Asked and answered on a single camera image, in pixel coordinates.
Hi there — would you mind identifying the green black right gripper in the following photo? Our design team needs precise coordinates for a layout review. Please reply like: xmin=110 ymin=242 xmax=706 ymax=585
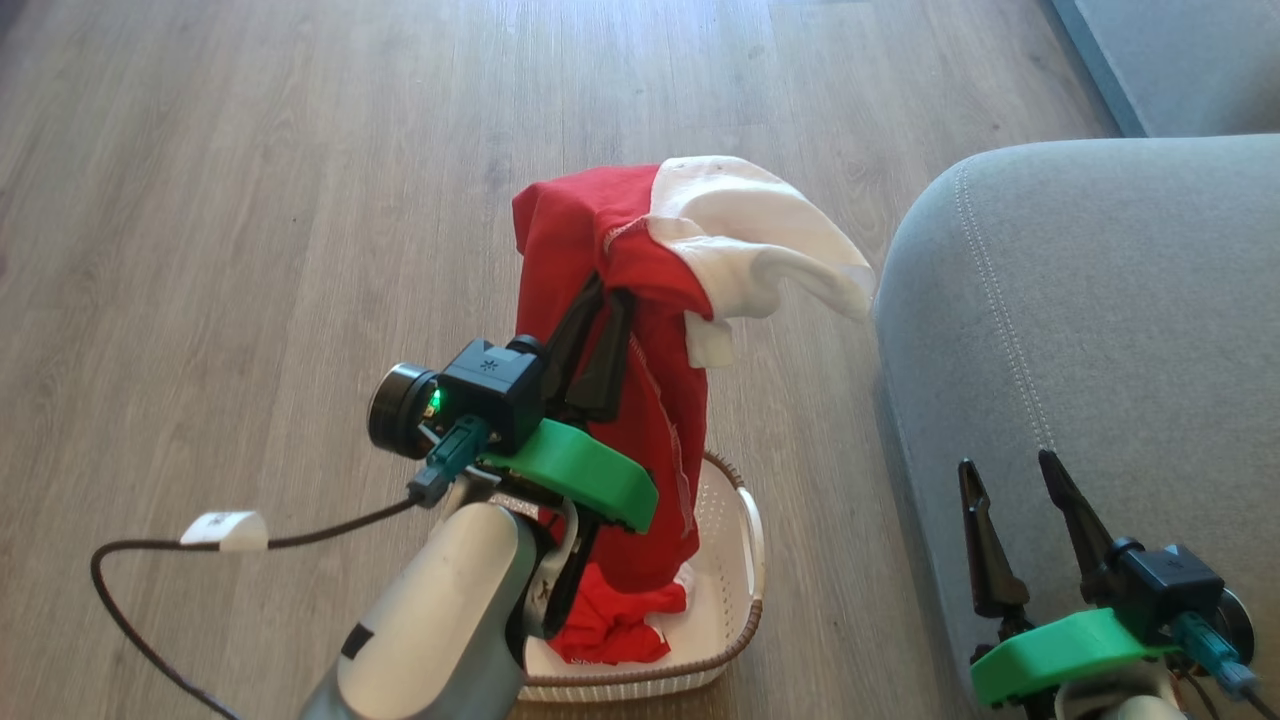
xmin=957 ymin=447 xmax=1183 ymax=711

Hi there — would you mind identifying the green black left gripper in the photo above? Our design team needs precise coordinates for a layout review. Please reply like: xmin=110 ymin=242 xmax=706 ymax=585
xmin=478 ymin=272 xmax=660 ymax=535

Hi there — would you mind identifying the red white shirt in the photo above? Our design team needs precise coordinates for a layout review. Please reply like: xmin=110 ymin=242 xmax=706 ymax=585
xmin=511 ymin=154 xmax=878 ymax=594

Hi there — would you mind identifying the white basket with brown rim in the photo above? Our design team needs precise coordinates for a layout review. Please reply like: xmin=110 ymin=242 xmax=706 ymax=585
xmin=518 ymin=449 xmax=768 ymax=703

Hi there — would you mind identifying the grey fabric sofa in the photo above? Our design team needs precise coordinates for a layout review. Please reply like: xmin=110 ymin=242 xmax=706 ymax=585
xmin=874 ymin=134 xmax=1280 ymax=720

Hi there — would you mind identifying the grey upholstered furniture piece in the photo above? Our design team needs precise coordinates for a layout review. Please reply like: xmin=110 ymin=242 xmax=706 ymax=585
xmin=1049 ymin=0 xmax=1280 ymax=139

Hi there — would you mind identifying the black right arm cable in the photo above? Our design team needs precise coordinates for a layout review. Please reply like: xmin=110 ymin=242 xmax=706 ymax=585
xmin=1168 ymin=610 xmax=1280 ymax=720

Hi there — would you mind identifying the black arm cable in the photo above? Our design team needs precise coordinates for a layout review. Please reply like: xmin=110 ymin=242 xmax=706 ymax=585
xmin=90 ymin=416 xmax=493 ymax=720
xmin=1168 ymin=610 xmax=1280 ymax=720

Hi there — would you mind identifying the white cable label tag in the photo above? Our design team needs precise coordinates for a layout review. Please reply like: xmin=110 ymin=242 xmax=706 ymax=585
xmin=179 ymin=510 xmax=270 ymax=554

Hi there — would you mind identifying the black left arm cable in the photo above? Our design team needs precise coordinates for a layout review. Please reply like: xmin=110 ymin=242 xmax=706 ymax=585
xmin=90 ymin=416 xmax=493 ymax=720

